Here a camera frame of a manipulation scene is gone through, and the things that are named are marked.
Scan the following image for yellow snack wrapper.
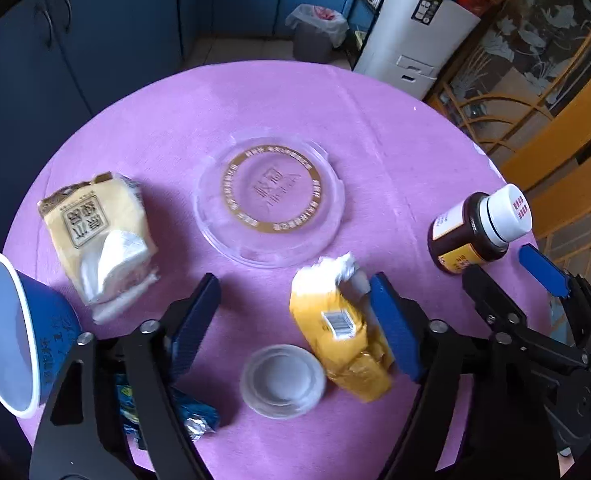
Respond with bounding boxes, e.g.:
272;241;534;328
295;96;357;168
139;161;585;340
289;252;394;403

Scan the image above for brown medicine bottle white cap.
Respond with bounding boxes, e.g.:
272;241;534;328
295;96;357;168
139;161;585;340
428;183;533;274

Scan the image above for blue foil wrapper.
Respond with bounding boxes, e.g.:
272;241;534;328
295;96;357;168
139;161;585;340
116;374;221;450

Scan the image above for blue paper cup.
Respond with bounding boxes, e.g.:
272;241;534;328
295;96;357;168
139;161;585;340
0;254;81;419

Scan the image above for blue kitchen cabinets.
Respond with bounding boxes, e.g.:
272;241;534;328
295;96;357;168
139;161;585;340
0;0;350;248

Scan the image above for grey trash bin with bag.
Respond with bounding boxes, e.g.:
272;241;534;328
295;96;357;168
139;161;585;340
285;4;349;64

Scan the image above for small white plastic cup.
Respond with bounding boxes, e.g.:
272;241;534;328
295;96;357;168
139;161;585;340
239;344;327;420

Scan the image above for beige snack wrapper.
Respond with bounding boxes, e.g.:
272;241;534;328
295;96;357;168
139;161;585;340
38;172;159;324

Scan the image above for clear round plastic lid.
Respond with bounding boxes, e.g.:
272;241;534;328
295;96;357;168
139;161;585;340
192;134;345;269

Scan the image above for purple tablecloth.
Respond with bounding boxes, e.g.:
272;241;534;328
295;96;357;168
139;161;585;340
4;61;503;479

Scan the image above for orange glass door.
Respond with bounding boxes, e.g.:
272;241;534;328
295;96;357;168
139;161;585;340
428;0;591;283

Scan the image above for white tall appliance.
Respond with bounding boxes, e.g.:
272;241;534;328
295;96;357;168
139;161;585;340
353;0;480;100

